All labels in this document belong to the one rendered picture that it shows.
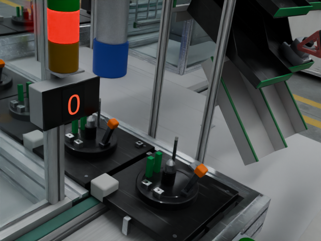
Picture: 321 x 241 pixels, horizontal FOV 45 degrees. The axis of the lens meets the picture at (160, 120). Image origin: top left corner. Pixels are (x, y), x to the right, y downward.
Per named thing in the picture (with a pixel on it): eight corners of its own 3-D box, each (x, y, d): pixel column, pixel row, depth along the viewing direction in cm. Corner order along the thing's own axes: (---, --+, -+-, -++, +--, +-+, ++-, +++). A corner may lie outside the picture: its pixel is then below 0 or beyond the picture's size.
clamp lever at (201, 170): (193, 191, 82) (209, 169, 77) (187, 195, 81) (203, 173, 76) (181, 179, 83) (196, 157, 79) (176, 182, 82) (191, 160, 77)
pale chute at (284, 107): (295, 133, 114) (308, 128, 110) (270, 145, 106) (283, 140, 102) (257, 49, 117) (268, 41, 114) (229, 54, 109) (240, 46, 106)
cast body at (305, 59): (304, 67, 104) (322, 47, 100) (296, 69, 102) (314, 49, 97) (284, 46, 107) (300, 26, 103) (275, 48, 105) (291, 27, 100)
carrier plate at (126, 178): (237, 198, 89) (239, 191, 88) (175, 255, 72) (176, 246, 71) (158, 155, 102) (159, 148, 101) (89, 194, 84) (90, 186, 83)
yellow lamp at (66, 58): (84, 69, 66) (85, 41, 63) (60, 75, 62) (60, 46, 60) (66, 60, 68) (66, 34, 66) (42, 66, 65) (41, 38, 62)
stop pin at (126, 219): (130, 233, 79) (132, 218, 77) (126, 235, 78) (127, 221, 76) (125, 229, 80) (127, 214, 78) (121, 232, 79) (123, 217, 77)
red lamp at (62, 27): (85, 40, 63) (86, 11, 61) (60, 45, 60) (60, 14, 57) (66, 33, 66) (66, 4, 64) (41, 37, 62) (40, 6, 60)
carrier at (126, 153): (154, 153, 102) (159, 111, 97) (84, 191, 85) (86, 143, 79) (93, 119, 115) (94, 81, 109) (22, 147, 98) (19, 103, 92)
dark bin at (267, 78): (287, 80, 95) (306, 58, 90) (256, 89, 87) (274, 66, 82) (219, 8, 106) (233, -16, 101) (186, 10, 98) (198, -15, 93)
